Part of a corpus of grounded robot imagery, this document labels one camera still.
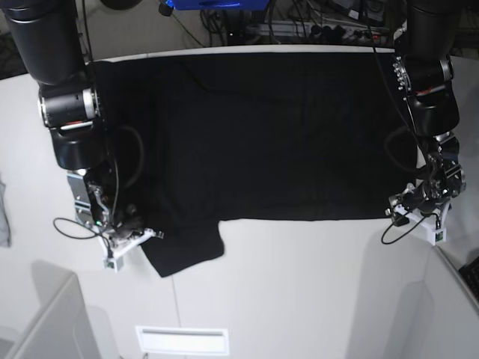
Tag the white partition panel right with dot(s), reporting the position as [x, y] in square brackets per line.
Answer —
[436, 317]

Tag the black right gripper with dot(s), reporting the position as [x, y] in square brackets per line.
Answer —
[129, 222]

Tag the black T-shirt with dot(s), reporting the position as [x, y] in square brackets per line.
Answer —
[270, 136]

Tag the grey cloth at left edge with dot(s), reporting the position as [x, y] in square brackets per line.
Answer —
[5, 238]

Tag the blue box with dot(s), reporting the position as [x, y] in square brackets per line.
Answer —
[166, 8]

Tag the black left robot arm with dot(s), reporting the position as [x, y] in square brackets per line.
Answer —
[425, 73]

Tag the white partition panel left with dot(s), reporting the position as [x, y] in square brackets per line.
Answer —
[60, 328]

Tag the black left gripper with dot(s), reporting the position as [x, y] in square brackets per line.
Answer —
[427, 197]

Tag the white partition panel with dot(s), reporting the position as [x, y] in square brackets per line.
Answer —
[436, 317]
[60, 328]

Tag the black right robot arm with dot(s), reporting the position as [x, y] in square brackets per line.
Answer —
[103, 159]

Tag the black keyboard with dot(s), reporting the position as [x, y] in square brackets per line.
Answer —
[470, 274]

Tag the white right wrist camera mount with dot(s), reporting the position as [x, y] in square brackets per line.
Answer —
[115, 249]

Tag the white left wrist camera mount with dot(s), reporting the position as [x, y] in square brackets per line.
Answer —
[432, 222]

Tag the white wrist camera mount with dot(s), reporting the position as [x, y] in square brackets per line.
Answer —
[115, 249]
[432, 222]

